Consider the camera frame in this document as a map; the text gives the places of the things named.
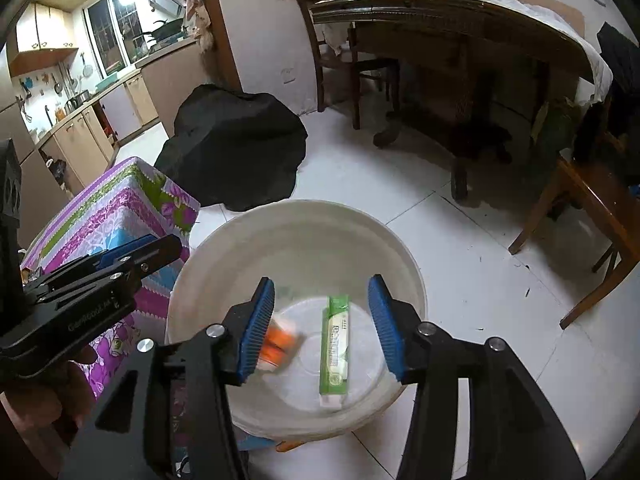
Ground black wok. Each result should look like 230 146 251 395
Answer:
144 18 183 42

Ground dark wooden dining table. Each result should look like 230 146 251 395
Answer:
314 22 580 200

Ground floral purple tablecloth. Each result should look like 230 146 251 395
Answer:
21 157 201 396

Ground brown wooden stool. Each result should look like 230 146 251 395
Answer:
509 158 639 330

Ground black cloth cover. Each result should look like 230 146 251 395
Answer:
154 84 308 212

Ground white table cover cloth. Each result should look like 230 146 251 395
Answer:
311 0 614 104

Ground dark wooden chair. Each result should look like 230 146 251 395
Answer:
296 0 395 130

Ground beige kitchen cabinets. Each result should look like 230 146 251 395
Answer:
6 1 162 196

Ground white plastic bucket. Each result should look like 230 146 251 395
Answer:
166 200 427 441

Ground kitchen window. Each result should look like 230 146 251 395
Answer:
84 0 149 76

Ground orange white packet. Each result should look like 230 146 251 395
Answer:
257 314 303 373

